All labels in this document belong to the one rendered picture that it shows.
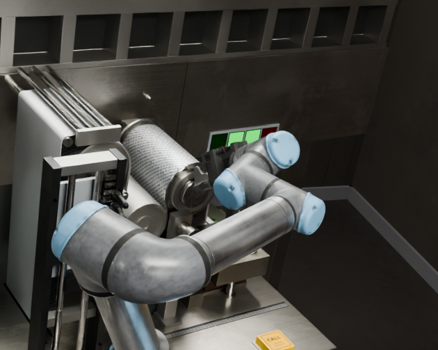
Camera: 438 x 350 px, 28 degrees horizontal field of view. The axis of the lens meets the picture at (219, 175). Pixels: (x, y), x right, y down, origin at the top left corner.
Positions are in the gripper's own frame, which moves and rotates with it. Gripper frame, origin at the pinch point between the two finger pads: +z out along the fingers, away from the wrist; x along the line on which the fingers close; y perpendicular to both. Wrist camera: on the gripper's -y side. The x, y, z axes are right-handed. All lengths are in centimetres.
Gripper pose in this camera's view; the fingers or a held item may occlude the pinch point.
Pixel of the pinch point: (201, 190)
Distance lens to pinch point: 202.9
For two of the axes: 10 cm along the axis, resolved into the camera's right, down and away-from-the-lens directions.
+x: -8.2, 1.3, -5.5
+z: -5.2, 2.1, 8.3
